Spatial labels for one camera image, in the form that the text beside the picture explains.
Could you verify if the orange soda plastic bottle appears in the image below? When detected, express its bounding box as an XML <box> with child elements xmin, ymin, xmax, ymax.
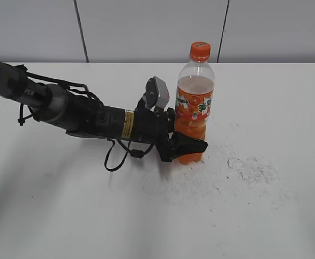
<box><xmin>174</xmin><ymin>41</ymin><xmax>215</xmax><ymax>165</ymax></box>

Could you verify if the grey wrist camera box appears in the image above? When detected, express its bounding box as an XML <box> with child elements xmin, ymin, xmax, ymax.
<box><xmin>142</xmin><ymin>76</ymin><xmax>169</xmax><ymax>110</ymax></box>

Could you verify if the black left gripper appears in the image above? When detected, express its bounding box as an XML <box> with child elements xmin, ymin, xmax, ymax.
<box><xmin>134</xmin><ymin>107</ymin><xmax>208</xmax><ymax>162</ymax></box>

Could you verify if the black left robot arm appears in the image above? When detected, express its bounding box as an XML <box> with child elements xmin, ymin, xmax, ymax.
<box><xmin>0</xmin><ymin>62</ymin><xmax>208</xmax><ymax>162</ymax></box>

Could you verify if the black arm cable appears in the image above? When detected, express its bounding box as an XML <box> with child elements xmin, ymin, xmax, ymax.
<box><xmin>104</xmin><ymin>138</ymin><xmax>158</xmax><ymax>172</ymax></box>

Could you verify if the orange bottle cap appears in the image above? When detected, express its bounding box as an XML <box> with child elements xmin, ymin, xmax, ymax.
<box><xmin>189</xmin><ymin>42</ymin><xmax>211</xmax><ymax>62</ymax></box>

